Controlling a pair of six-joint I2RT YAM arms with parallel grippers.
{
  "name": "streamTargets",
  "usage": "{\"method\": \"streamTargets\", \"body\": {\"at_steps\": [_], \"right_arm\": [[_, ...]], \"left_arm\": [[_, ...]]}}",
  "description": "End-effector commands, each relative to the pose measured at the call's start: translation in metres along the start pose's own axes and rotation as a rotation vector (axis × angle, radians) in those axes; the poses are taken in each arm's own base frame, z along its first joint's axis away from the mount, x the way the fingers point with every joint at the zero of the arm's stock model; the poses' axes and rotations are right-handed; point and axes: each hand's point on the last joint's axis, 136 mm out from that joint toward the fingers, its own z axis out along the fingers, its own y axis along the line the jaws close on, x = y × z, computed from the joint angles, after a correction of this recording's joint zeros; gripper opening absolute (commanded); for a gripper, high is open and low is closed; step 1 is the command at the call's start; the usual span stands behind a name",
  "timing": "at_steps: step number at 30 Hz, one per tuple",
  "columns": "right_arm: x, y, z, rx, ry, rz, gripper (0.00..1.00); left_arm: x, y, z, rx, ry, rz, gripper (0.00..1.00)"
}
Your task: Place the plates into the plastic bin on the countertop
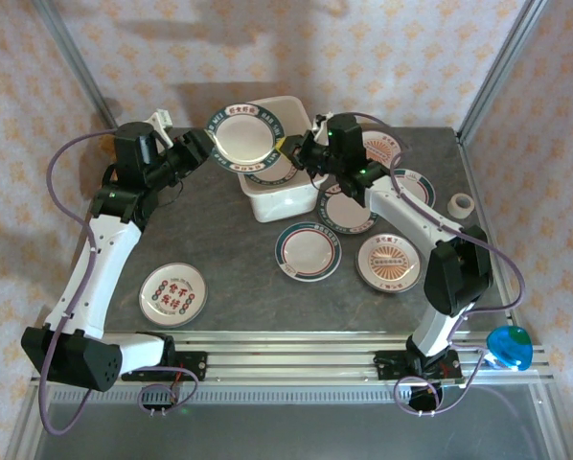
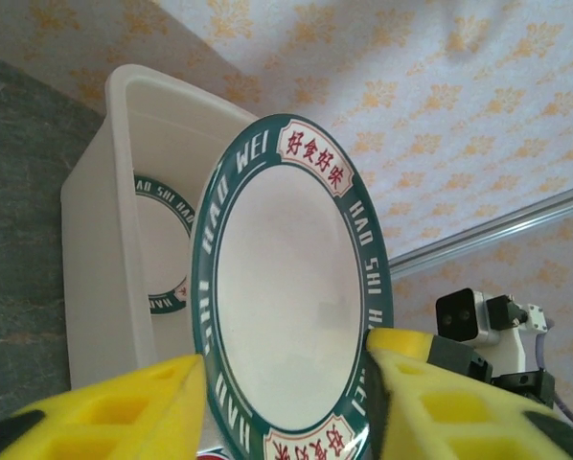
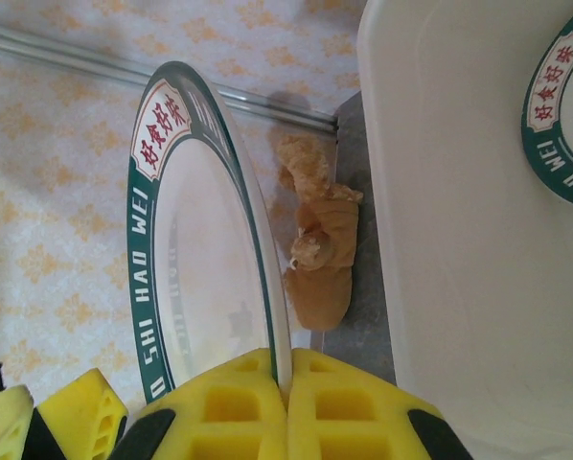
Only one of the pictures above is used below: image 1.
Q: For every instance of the blue green plastic object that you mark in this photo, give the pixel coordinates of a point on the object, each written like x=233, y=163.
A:
x=509, y=347

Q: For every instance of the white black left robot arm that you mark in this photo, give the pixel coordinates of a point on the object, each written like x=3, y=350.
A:
x=104, y=268

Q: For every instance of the white plate dark lettered rim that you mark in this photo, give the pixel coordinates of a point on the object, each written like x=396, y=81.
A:
x=344, y=213
x=243, y=136
x=272, y=178

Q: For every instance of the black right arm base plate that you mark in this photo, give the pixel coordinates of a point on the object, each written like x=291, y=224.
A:
x=392, y=364

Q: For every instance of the beige tape roll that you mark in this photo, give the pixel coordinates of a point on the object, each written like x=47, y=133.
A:
x=460, y=206

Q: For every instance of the aluminium table side rail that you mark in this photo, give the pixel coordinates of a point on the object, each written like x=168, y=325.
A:
x=488, y=225

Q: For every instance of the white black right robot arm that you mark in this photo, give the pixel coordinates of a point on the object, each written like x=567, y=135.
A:
x=411, y=211

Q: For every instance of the white plastic bin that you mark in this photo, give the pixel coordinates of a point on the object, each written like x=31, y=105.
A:
x=281, y=203

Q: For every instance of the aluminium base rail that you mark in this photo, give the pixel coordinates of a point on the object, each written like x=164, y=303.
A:
x=291, y=359

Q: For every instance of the white plate red characters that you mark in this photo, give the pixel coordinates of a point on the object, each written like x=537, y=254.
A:
x=171, y=294

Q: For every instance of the orange sunburst print plate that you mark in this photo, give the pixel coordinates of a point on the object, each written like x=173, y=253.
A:
x=384, y=148
x=387, y=263

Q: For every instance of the aluminium frame post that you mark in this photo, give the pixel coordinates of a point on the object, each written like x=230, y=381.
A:
x=502, y=67
x=75, y=64

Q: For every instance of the grey metal front panel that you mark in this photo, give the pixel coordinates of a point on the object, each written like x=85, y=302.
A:
x=286, y=431

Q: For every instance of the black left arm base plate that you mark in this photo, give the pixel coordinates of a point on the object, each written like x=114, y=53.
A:
x=190, y=364

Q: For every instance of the white plate teal striped rim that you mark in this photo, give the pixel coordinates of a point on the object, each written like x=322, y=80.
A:
x=308, y=251

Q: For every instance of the white plate broad teal rim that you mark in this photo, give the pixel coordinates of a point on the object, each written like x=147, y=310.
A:
x=418, y=184

